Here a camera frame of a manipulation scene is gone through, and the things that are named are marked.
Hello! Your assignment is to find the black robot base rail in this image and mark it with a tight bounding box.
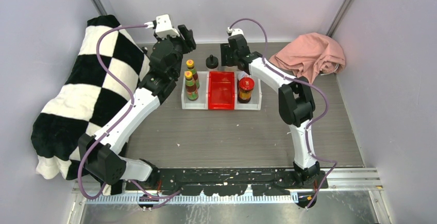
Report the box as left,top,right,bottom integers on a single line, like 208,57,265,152
138,167,328,196

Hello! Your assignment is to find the black lid white seasoning jar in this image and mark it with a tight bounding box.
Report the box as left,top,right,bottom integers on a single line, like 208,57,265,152
205,55,219,71

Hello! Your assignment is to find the white lid brown sauce jar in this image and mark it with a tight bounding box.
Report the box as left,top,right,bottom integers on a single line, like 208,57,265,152
237,71,248,81

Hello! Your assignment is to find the red plastic bin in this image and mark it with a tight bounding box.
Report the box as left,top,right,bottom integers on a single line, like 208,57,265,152
207,71,236,110

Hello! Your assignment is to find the pink cloth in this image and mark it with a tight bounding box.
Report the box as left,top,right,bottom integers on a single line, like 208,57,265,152
269,32,346,83

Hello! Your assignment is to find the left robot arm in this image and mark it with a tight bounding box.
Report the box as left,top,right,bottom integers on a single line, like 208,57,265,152
78,25,196,190

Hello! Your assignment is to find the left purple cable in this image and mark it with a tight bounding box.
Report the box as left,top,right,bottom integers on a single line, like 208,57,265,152
77,24,181,210

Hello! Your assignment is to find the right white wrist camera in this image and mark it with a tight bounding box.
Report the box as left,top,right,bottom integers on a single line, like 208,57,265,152
227,27,244,37

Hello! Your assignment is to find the red lid chili sauce jar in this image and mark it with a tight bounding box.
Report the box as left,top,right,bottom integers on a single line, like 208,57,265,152
238,77,255,104

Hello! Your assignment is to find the right white plastic bin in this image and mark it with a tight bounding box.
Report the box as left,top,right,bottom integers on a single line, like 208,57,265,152
234,71,262,111

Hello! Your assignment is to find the left white plastic bin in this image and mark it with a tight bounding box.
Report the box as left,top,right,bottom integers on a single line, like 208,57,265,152
181,71,209,110

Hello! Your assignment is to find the black white checkered blanket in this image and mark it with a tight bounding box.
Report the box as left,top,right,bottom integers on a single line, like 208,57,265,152
30,15,149,180

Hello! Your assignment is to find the yellow cap sauce bottle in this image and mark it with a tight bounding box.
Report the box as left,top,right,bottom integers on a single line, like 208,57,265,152
186,59,200,89
184,71,198,101

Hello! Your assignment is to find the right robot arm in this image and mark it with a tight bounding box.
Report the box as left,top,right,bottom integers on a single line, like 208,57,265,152
221,34,324,188

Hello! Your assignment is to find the white plastic bin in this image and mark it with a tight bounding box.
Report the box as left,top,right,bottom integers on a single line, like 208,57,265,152
181,71,209,110
234,71,262,111

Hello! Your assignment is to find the purple cable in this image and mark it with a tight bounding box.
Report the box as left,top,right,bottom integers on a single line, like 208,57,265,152
228,18,339,210
77,24,181,210

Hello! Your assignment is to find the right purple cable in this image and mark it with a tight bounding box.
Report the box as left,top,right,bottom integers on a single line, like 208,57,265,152
228,18,339,210

